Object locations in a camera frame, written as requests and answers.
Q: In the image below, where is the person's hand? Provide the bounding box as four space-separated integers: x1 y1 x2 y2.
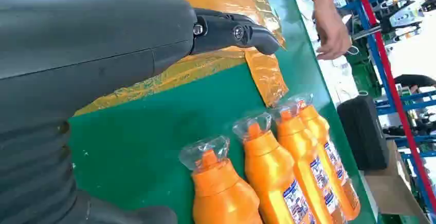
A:
312 7 352 61

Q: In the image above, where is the grey machine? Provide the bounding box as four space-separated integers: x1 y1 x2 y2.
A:
351 0 426 43

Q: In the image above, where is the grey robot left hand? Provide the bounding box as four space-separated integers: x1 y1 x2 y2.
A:
0 0 281 224

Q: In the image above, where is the yellow plastic sheet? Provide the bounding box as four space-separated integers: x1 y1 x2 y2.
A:
73 0 289 117

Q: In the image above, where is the black box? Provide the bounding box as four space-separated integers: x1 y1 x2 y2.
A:
337 95 390 172

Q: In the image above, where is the blue metal rack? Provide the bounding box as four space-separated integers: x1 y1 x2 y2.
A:
340 0 436 213

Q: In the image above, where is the brown cardboard box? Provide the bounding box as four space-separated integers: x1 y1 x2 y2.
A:
364 140 430 224

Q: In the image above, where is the ribbed grey left arm sleeve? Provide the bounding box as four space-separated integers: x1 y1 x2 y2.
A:
0 122 78 224

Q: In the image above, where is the green table mat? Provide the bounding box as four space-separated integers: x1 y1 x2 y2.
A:
68 0 377 224

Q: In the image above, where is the red metal pole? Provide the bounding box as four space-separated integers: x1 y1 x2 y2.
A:
352 0 436 214

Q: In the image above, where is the orange drink bottle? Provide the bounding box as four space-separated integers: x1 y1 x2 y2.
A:
232 112 317 224
293 93 361 221
178 135 263 224
272 103 347 224

